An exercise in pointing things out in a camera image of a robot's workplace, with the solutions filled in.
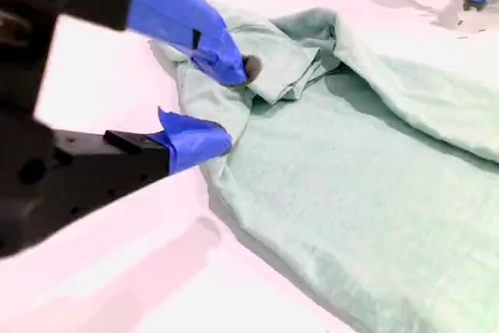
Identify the pale green T-shirt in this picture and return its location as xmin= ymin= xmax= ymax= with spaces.
xmin=147 ymin=7 xmax=499 ymax=333

